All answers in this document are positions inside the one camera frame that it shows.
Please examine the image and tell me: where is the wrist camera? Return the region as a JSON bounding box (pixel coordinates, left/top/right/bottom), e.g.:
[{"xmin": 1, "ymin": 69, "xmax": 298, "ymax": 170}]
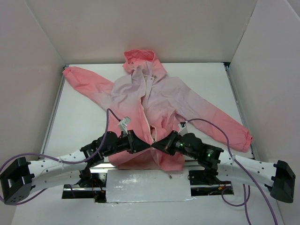
[
  {"xmin": 178, "ymin": 121, "xmax": 188, "ymax": 136},
  {"xmin": 118, "ymin": 117, "xmax": 131, "ymax": 134}
]

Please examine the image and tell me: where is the right aluminium table rail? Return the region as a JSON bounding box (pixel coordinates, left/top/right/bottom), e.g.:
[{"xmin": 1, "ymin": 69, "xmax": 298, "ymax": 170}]
[{"xmin": 223, "ymin": 62, "xmax": 260, "ymax": 160}]

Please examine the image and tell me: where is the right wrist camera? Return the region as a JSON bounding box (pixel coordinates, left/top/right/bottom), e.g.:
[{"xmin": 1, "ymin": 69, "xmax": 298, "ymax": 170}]
[{"xmin": 178, "ymin": 121, "xmax": 188, "ymax": 136}]

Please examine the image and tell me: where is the pink hooded zip jacket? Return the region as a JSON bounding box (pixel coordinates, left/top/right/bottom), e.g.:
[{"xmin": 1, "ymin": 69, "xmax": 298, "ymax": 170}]
[{"xmin": 61, "ymin": 48, "xmax": 254, "ymax": 173}]

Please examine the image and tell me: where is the aluminium table rail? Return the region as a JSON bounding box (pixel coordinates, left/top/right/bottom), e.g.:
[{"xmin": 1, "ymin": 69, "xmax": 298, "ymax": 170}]
[
  {"xmin": 39, "ymin": 75, "xmax": 65, "ymax": 154},
  {"xmin": 223, "ymin": 62, "xmax": 260, "ymax": 160},
  {"xmin": 92, "ymin": 160, "xmax": 203, "ymax": 172}
]

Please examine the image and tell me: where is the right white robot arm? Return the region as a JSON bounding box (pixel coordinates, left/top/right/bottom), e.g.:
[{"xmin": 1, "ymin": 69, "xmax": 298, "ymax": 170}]
[{"xmin": 152, "ymin": 131, "xmax": 296, "ymax": 203}]

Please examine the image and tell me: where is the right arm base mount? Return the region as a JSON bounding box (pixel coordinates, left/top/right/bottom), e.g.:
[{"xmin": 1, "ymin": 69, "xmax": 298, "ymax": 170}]
[{"xmin": 187, "ymin": 170, "xmax": 234, "ymax": 196}]

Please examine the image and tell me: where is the front aluminium table rail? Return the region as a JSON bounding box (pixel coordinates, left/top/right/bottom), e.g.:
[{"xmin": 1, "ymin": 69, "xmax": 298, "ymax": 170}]
[{"xmin": 92, "ymin": 160, "xmax": 203, "ymax": 172}]

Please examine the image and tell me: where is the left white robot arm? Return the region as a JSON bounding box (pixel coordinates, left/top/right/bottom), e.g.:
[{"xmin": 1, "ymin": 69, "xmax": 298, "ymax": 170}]
[{"xmin": 0, "ymin": 130, "xmax": 150, "ymax": 205}]

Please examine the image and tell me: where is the left aluminium table rail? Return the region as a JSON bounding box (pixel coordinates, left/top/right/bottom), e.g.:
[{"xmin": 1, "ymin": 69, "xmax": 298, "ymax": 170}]
[{"xmin": 39, "ymin": 75, "xmax": 65, "ymax": 154}]

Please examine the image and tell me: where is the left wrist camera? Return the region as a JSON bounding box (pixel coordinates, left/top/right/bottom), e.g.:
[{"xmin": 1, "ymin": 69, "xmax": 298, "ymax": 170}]
[{"xmin": 118, "ymin": 117, "xmax": 131, "ymax": 134}]

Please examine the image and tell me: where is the white foil tape patch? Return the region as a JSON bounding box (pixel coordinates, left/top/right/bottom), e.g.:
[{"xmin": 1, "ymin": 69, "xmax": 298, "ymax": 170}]
[{"xmin": 106, "ymin": 169, "xmax": 192, "ymax": 203}]

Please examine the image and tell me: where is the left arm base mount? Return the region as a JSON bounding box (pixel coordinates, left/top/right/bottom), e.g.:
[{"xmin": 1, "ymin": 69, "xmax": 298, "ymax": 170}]
[{"xmin": 61, "ymin": 169, "xmax": 107, "ymax": 203}]

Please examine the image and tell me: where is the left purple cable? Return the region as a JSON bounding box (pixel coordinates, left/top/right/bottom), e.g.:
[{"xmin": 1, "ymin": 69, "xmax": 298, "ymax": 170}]
[{"xmin": 0, "ymin": 108, "xmax": 122, "ymax": 204}]

